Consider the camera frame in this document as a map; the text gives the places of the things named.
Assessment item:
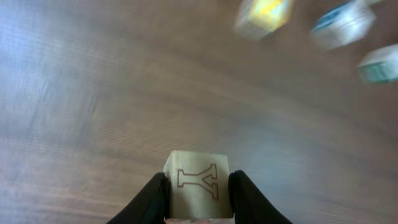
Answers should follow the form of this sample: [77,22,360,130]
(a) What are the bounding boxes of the white block blue side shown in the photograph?
[310,0,376,50]

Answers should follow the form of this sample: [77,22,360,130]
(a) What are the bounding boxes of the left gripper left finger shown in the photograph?
[107,172,170,224]

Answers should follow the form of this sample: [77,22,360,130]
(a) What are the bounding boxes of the white block green side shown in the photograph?
[357,44,397,83]

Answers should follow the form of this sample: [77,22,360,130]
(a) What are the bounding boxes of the yellow top wooden block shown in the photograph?
[234,0,294,40]

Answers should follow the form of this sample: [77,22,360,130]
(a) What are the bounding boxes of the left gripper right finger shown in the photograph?
[228,170,292,224]

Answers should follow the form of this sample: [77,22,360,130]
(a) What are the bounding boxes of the wooden block red letter side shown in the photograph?
[164,151,233,220]

